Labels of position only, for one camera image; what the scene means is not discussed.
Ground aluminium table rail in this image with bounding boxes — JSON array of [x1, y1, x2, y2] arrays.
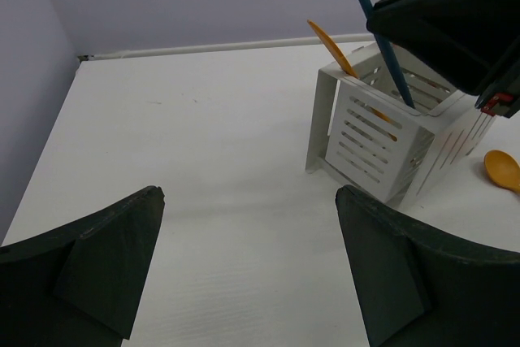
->
[[77, 34, 379, 62]]

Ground yellow-orange plastic knife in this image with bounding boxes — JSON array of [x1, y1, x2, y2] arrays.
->
[[307, 20, 397, 150]]

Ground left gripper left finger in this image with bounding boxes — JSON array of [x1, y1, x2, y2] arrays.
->
[[1, 186, 165, 346]]

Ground white slotted utensil caddy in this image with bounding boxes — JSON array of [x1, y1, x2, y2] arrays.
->
[[305, 44, 495, 210]]

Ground yellow plastic spoon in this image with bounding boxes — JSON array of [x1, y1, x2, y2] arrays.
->
[[483, 150, 519, 193]]

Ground dark blue plastic knife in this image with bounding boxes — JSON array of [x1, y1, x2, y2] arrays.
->
[[358, 0, 415, 108]]

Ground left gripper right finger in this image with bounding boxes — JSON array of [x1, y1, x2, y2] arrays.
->
[[336, 185, 519, 346]]

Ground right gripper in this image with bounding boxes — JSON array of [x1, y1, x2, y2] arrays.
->
[[366, 0, 519, 119]]

